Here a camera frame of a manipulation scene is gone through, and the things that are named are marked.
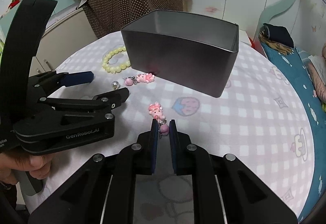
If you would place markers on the pink bear keychain charm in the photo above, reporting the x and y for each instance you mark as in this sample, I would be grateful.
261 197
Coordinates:
156 111

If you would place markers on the pink quilted jacket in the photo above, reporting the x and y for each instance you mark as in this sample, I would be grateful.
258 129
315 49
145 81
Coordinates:
316 67

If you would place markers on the person's left hand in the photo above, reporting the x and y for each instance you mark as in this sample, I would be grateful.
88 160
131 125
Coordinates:
38 166

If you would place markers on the grey metal tin box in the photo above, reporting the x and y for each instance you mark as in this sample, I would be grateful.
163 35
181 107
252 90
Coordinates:
189 49

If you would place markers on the folded dark clothes stack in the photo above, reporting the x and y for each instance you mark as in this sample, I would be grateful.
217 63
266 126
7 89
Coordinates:
277 38

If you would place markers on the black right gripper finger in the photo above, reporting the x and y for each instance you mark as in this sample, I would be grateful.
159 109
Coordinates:
112 99

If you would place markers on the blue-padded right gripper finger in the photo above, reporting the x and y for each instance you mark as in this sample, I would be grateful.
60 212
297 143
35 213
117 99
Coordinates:
146 155
78 78
182 157

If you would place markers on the small pearl earring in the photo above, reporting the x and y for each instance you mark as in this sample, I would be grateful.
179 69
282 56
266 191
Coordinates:
115 85

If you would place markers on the teal candy-print bed sheet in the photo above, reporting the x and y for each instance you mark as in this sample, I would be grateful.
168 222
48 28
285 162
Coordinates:
294 67

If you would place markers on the red upholstered bench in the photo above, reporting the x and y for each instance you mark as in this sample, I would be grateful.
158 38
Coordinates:
252 43

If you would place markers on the pink checked cartoon tablecloth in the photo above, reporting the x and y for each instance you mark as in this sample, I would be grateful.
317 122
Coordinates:
258 118

